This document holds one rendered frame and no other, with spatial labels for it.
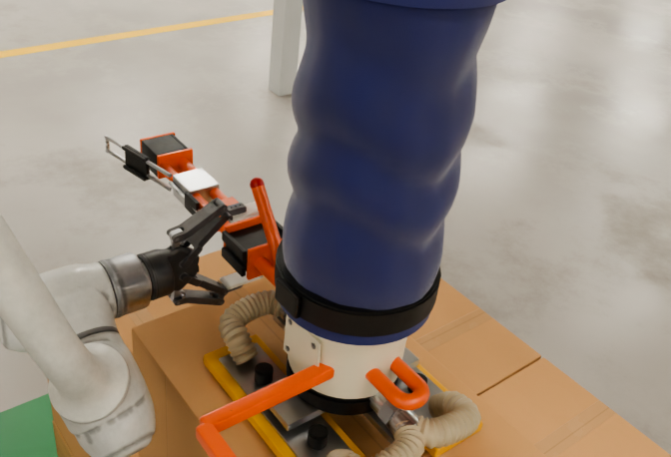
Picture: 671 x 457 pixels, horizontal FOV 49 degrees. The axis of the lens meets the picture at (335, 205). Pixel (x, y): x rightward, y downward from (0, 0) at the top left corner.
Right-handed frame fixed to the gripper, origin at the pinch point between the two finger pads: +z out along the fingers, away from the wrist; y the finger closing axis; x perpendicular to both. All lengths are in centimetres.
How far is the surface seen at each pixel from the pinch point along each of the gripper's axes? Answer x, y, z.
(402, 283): 36.4, -17.3, -2.2
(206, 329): 1.9, 13.7, -10.1
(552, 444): 34, 54, 59
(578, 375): -2, 108, 142
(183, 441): 13.6, 23.4, -20.4
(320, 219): 28.1, -24.3, -9.6
